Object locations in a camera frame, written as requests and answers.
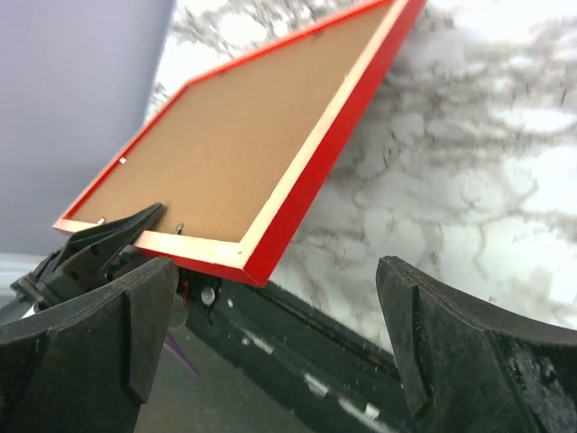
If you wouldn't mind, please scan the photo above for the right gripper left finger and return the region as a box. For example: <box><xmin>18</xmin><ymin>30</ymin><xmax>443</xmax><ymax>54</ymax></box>
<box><xmin>1</xmin><ymin>258</ymin><xmax>177</xmax><ymax>432</ymax></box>

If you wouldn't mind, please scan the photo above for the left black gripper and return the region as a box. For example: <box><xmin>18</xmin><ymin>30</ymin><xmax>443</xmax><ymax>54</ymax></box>
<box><xmin>9</xmin><ymin>203</ymin><xmax>179</xmax><ymax>312</ymax></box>

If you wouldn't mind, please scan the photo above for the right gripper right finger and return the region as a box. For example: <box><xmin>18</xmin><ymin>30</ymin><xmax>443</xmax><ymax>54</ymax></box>
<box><xmin>376</xmin><ymin>256</ymin><xmax>576</xmax><ymax>433</ymax></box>

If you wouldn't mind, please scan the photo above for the red wooden picture frame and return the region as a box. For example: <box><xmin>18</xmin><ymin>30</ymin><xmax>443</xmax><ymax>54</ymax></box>
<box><xmin>54</xmin><ymin>1</ymin><xmax>424</xmax><ymax>287</ymax></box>

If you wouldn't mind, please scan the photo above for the brown cardboard backing board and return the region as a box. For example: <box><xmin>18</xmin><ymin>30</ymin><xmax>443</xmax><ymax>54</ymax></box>
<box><xmin>74</xmin><ymin>5</ymin><xmax>397</xmax><ymax>242</ymax></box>

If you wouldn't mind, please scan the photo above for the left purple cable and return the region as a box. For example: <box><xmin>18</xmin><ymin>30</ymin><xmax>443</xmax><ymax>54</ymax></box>
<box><xmin>164</xmin><ymin>331</ymin><xmax>204</xmax><ymax>380</ymax></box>

